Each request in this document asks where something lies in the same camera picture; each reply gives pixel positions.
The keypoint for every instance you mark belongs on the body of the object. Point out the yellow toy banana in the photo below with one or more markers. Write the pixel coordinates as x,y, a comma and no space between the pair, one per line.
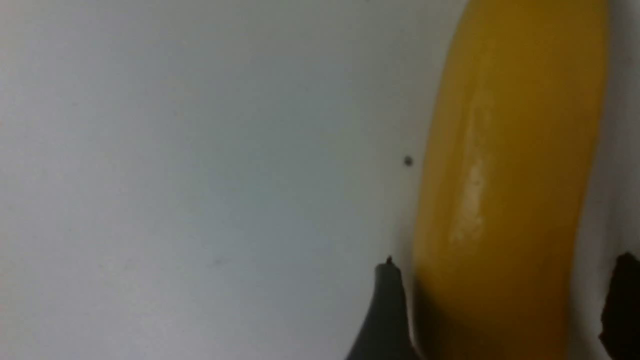
509,154

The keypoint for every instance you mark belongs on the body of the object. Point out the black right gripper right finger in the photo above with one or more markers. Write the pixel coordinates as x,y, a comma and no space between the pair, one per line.
620,317

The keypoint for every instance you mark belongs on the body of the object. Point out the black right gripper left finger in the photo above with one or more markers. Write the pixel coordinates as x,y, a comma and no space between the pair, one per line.
385,332

